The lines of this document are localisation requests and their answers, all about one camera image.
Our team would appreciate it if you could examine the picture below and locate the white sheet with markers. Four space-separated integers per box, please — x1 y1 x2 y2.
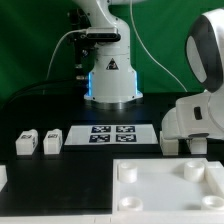
65 124 158 145

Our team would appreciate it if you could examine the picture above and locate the white obstacle block left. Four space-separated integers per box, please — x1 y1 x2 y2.
0 165 7 192

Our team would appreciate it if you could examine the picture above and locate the black camera on stand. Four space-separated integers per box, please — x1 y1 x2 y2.
67 9 121 81

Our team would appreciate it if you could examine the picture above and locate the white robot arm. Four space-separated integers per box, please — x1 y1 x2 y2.
73 0 224 140

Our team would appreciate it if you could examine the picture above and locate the white square tabletop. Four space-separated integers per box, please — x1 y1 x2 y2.
112 158 224 213

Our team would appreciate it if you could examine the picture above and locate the black cable bundle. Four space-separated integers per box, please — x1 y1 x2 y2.
0 78 89 111

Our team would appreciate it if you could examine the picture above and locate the white front rail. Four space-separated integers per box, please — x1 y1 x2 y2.
0 213 224 224

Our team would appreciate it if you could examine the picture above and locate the white cable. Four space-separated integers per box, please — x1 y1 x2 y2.
45 29 88 80

